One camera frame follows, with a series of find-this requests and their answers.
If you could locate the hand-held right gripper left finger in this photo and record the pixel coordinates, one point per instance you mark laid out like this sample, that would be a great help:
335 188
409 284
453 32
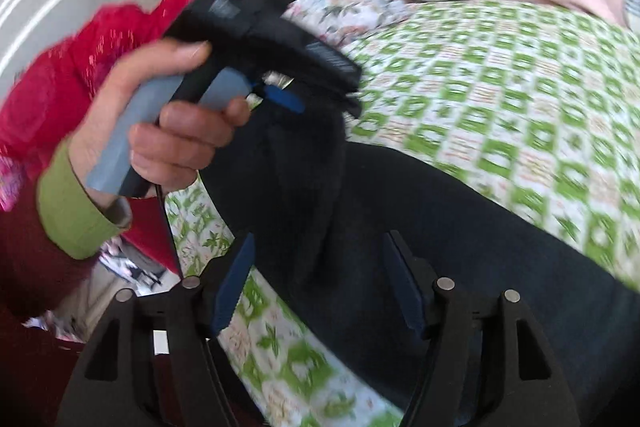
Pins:
234 279

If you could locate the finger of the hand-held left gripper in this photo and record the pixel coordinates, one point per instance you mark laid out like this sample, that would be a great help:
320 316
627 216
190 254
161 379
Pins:
285 99

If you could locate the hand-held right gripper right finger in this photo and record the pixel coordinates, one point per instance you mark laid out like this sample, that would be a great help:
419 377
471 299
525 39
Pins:
402 282

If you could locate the black pants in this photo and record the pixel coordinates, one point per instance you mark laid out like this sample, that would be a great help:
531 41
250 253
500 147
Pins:
400 207

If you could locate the person's left forearm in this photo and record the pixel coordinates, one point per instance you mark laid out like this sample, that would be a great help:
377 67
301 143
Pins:
65 217

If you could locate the person's left hand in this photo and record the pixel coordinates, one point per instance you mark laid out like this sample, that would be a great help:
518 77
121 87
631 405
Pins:
170 147

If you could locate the floral ruffled pillow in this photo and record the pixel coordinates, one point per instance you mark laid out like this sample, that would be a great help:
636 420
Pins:
345 2

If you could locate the red floral blanket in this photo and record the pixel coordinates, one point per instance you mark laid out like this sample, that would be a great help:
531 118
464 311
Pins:
75 72

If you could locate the green patterned bed sheet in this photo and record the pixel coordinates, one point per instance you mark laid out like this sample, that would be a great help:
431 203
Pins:
500 97

